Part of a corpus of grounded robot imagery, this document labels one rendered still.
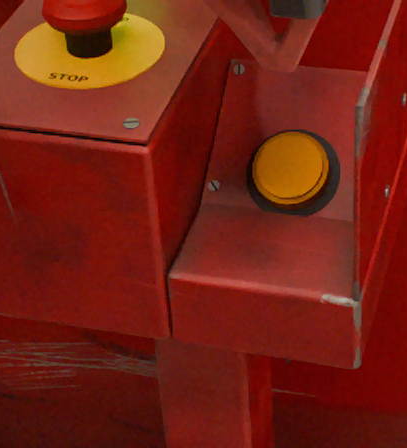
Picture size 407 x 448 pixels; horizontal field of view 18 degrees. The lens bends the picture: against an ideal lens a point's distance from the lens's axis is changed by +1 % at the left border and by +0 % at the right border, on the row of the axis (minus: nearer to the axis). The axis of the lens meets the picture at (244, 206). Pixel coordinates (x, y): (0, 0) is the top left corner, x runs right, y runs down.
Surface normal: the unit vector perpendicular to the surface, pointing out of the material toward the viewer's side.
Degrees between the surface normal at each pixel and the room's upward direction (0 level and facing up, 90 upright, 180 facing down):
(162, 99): 0
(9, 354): 93
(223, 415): 90
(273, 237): 0
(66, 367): 93
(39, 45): 0
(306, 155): 35
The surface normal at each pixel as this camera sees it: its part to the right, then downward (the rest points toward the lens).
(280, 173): -0.18, -0.32
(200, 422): -0.26, 0.59
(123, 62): -0.04, -0.80
